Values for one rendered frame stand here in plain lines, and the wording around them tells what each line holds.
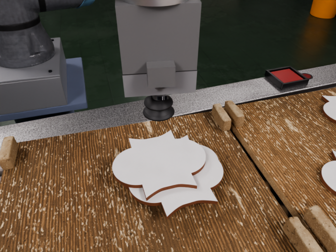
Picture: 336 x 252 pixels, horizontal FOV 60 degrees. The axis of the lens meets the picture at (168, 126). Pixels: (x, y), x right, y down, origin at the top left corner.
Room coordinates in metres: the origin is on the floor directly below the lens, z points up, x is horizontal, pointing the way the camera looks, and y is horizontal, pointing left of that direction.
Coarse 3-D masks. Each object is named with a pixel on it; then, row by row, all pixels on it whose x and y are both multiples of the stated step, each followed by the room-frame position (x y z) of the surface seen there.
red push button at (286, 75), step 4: (272, 72) 0.67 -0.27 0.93; (276, 72) 0.67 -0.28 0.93; (280, 72) 0.67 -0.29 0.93; (284, 72) 0.67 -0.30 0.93; (288, 72) 0.67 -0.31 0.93; (292, 72) 0.67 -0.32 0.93; (276, 76) 0.65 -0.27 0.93; (280, 76) 0.65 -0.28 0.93; (284, 76) 0.65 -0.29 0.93; (288, 76) 0.65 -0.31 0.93; (292, 76) 0.65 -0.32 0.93; (296, 76) 0.65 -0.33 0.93; (284, 80) 0.63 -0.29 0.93; (288, 80) 0.63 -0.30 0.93; (292, 80) 0.63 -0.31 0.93
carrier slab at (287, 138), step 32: (288, 96) 0.55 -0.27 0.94; (320, 96) 0.55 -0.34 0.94; (256, 128) 0.43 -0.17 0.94; (288, 128) 0.43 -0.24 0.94; (320, 128) 0.43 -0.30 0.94; (256, 160) 0.35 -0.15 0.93; (288, 160) 0.35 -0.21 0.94; (320, 160) 0.35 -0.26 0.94; (288, 192) 0.28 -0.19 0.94; (320, 192) 0.28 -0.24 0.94
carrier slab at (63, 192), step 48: (48, 144) 0.39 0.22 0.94; (96, 144) 0.39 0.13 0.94; (0, 192) 0.28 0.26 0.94; (48, 192) 0.28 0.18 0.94; (96, 192) 0.28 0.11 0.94; (240, 192) 0.28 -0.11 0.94; (0, 240) 0.20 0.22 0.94; (48, 240) 0.20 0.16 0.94; (96, 240) 0.20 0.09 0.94; (144, 240) 0.20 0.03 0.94; (192, 240) 0.20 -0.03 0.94; (240, 240) 0.20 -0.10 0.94; (288, 240) 0.20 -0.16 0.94
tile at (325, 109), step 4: (324, 96) 0.53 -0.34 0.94; (328, 96) 0.53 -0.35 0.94; (332, 96) 0.53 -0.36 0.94; (324, 100) 0.53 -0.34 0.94; (328, 100) 0.52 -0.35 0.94; (332, 100) 0.52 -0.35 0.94; (324, 104) 0.50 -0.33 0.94; (328, 104) 0.50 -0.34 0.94; (332, 104) 0.50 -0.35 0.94; (324, 108) 0.49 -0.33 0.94; (328, 108) 0.49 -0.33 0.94; (332, 108) 0.49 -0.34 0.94; (324, 112) 0.48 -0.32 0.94; (328, 112) 0.47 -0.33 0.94; (332, 112) 0.47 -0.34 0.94; (328, 116) 0.46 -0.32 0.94; (332, 116) 0.46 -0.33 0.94; (332, 120) 0.45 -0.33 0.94
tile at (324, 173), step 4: (332, 152) 0.36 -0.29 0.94; (332, 156) 0.36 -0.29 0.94; (324, 164) 0.33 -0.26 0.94; (328, 164) 0.33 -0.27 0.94; (332, 164) 0.33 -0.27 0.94; (324, 168) 0.32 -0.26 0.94; (328, 168) 0.32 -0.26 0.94; (332, 168) 0.32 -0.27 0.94; (320, 172) 0.32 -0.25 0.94; (324, 172) 0.31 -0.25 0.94; (328, 172) 0.31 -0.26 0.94; (332, 172) 0.31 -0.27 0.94; (320, 176) 0.31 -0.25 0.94; (324, 176) 0.31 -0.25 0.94; (328, 176) 0.31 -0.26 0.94; (332, 176) 0.31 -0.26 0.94; (324, 180) 0.30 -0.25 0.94; (328, 180) 0.30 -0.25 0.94; (332, 180) 0.30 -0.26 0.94; (324, 184) 0.29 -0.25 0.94; (328, 184) 0.29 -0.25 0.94; (332, 184) 0.29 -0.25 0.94; (328, 188) 0.29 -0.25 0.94; (332, 188) 0.28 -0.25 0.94; (332, 192) 0.28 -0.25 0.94
